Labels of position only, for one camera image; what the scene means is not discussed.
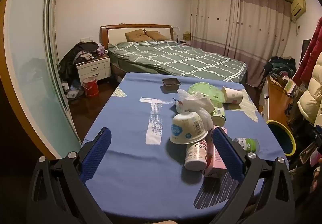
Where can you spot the blue printed tablecloth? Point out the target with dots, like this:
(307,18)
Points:
(125,118)

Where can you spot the red bucket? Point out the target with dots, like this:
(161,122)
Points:
(90,88)

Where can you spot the red jacket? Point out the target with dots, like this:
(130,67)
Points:
(310,58)

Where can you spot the green plaid duvet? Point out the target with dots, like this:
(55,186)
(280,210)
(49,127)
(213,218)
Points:
(176,60)

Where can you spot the yellow rimmed trash bin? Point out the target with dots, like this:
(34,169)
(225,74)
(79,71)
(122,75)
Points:
(281,138)

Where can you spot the pale green tea box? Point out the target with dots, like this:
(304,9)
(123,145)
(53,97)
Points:
(218,115)

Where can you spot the black plastic tray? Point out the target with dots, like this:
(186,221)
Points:
(171,83)

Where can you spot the small cardboard box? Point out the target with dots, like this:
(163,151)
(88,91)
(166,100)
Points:
(186,36)

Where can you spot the brown pillow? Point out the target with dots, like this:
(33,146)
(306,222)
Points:
(157,35)
(137,35)

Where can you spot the clear plastic bag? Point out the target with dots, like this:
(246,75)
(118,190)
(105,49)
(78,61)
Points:
(73,92)

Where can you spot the clothes pile on dresser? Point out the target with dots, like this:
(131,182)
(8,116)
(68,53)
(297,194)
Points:
(279,65)

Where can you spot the wooden dresser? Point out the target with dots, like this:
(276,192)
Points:
(276,98)

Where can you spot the sliding glass door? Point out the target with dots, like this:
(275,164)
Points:
(27,63)

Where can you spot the black monitor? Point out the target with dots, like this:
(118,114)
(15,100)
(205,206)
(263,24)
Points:
(305,48)

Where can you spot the white nightstand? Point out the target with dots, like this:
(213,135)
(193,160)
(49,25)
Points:
(93,68)

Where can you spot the dotted paper cup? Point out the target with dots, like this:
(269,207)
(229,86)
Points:
(232,95)

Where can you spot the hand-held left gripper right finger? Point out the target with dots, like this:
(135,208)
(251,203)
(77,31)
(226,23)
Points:
(226,153)

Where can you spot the white supplement bottle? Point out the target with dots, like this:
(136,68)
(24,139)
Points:
(195,156)

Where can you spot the white tissue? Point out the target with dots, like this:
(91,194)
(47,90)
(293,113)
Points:
(193,103)

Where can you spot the dark clothes pile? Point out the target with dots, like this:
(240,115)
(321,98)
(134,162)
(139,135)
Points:
(73,54)

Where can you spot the green and white bottle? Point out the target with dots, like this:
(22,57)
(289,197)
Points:
(247,144)

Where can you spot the pink carton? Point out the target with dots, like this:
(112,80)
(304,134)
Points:
(212,163)

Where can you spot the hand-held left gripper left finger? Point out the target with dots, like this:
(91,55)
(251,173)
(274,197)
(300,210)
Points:
(96,153)

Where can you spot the wall air conditioner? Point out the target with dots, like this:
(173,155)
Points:
(298,5)

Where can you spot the pink and white curtain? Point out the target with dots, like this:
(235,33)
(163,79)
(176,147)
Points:
(226,25)

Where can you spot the wooden bed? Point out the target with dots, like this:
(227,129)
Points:
(115,31)

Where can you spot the white plastic bowl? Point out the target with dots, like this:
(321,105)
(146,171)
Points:
(186,128)

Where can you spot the white puffer jacket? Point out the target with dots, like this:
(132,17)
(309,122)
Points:
(313,93)

